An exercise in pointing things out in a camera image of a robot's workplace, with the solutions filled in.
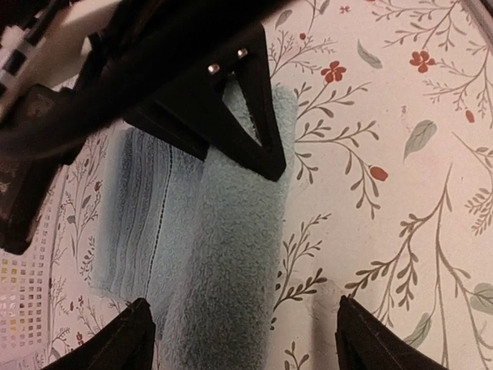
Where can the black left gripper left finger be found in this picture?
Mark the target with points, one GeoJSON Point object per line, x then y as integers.
{"type": "Point", "coordinates": [127, 342]}

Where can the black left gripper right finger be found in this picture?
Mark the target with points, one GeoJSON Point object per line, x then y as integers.
{"type": "Point", "coordinates": [364, 343]}

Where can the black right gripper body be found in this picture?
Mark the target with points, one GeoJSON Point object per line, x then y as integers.
{"type": "Point", "coordinates": [69, 69]}

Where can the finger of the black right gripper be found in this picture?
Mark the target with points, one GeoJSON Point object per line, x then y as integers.
{"type": "Point", "coordinates": [244, 59]}
{"type": "Point", "coordinates": [156, 121]}

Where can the light blue towel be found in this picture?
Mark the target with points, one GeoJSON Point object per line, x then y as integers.
{"type": "Point", "coordinates": [199, 240]}

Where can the white plastic basket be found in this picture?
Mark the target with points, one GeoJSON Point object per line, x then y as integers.
{"type": "Point", "coordinates": [25, 291]}

